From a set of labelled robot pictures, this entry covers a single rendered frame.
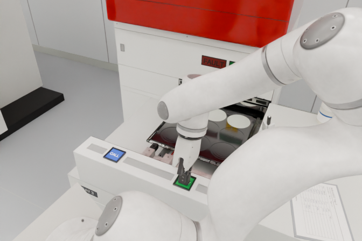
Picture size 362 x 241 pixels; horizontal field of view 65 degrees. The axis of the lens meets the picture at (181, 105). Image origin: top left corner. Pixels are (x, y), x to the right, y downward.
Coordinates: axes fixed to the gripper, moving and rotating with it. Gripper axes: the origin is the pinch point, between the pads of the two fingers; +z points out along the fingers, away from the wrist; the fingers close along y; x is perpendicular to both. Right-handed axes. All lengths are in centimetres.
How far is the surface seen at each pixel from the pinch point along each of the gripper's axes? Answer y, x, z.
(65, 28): -214, -259, 11
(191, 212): 2.6, 4.6, 9.2
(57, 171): -65, -124, 87
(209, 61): -54, -14, -23
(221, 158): -22.9, 5.3, 3.8
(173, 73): -57, -33, -13
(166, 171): -2.4, -7.0, 2.2
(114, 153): -1.1, -26.4, 1.7
